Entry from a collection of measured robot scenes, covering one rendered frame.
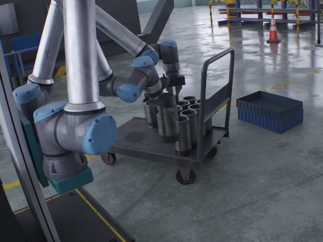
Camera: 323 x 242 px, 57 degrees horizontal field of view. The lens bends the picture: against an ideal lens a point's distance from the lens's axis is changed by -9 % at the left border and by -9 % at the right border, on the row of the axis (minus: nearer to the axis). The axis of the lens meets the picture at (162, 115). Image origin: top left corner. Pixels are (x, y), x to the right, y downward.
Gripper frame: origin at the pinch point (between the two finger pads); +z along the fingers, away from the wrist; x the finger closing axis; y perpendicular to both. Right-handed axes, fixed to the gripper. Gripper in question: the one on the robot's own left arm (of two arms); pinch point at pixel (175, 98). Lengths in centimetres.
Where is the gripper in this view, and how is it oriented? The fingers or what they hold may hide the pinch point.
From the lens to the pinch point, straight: 185.5
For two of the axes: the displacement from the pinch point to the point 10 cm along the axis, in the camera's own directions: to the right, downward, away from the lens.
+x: -9.9, 1.3, -0.2
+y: -0.6, -3.5, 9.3
